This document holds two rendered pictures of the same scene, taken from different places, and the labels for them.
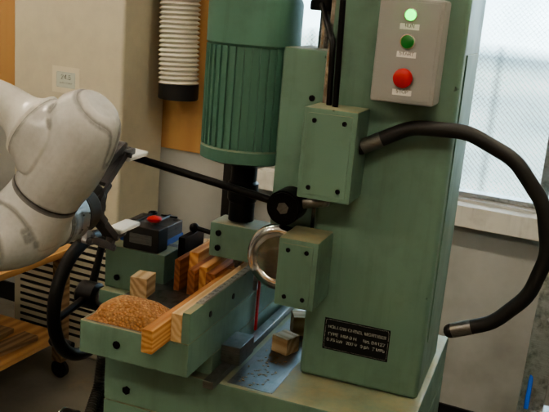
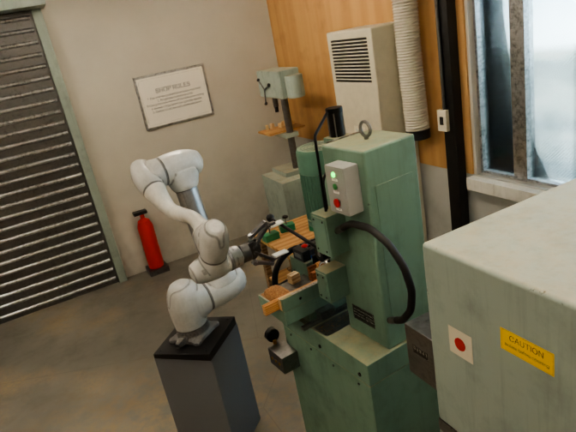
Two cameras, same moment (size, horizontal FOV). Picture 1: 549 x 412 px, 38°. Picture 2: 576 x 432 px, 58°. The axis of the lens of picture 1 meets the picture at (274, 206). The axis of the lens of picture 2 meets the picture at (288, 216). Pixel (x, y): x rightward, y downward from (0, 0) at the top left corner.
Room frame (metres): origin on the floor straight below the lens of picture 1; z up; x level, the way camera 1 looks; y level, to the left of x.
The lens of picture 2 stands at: (-0.05, -1.12, 1.92)
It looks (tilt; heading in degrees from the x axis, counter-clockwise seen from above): 20 degrees down; 42
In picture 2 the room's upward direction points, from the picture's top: 11 degrees counter-clockwise
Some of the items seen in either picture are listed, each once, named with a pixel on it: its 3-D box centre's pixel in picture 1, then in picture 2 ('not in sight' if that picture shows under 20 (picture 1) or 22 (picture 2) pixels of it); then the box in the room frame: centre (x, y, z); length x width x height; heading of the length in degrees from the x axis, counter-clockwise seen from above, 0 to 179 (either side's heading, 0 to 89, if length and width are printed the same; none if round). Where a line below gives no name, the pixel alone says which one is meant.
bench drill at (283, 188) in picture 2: not in sight; (296, 162); (3.31, 1.71, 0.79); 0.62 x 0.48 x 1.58; 64
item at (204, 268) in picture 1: (223, 266); not in sight; (1.53, 0.09, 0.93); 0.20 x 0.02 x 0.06; 161
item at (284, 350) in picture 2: not in sight; (283, 357); (1.30, 0.28, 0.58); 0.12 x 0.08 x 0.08; 71
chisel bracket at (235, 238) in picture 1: (247, 244); not in sight; (1.49, 0.05, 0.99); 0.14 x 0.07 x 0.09; 71
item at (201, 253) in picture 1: (212, 257); not in sight; (1.56, 0.12, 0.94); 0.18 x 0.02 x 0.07; 161
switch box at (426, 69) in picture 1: (410, 51); (344, 188); (1.26, -0.19, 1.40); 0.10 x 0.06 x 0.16; 71
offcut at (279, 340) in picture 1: (285, 342); not in sight; (1.43, -0.04, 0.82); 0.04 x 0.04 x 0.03; 51
